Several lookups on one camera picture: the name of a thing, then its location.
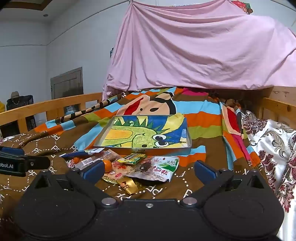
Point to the golden foil packet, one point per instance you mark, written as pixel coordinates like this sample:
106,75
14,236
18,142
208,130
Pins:
128,185

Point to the yellow green candy packet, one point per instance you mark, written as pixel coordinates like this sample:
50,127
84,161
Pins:
130,159

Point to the dark snack clear packet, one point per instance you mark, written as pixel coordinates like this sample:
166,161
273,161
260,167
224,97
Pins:
144,168

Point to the wooden slatted bed rail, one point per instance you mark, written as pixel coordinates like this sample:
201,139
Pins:
23,110

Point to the pink bedsheet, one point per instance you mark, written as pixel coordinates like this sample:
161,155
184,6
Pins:
196,51

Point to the grey hat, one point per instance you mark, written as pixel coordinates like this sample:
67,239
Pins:
15,96

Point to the rice cracker packet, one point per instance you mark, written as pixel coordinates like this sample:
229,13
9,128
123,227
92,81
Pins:
120,171

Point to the grey door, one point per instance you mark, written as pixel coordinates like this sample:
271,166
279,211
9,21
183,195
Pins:
67,83

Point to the black plastic crate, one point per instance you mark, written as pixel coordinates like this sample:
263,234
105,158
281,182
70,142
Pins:
24,100

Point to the red floral cloth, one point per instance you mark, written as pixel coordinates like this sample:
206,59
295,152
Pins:
241,5

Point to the green white pickle packet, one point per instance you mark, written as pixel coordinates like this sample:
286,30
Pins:
165,169

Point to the brown blanket white letters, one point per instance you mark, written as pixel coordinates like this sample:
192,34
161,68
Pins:
46,144

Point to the cartoon striped blanket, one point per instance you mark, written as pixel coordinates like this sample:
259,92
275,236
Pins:
203,118

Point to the blue long snack packet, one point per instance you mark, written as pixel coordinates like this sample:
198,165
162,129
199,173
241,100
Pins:
74,154

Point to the mandarin orange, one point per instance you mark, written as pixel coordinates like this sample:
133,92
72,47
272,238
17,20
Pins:
107,166

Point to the yellow cloth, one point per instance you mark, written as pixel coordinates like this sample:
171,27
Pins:
1,106

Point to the tan black patterned cloth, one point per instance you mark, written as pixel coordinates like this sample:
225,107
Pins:
76,113

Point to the silver metal tray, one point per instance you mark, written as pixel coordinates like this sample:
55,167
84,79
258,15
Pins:
148,151

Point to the teal patterned cloth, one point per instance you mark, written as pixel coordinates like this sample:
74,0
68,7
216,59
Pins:
112,52

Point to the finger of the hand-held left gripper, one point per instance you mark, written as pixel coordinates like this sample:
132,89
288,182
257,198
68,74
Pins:
11,150
38,162

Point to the dinosaur drawing paper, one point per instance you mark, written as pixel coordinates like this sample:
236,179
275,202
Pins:
143,135

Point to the brown cake clear packet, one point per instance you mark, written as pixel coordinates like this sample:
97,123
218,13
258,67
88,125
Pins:
104,156

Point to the wooden bed panel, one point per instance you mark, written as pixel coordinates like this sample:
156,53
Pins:
282,106

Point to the white floral satin cloth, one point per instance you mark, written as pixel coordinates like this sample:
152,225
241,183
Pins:
272,143

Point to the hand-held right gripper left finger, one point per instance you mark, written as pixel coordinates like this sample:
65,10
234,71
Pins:
93,172

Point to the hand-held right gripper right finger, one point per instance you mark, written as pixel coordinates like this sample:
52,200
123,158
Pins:
204,172

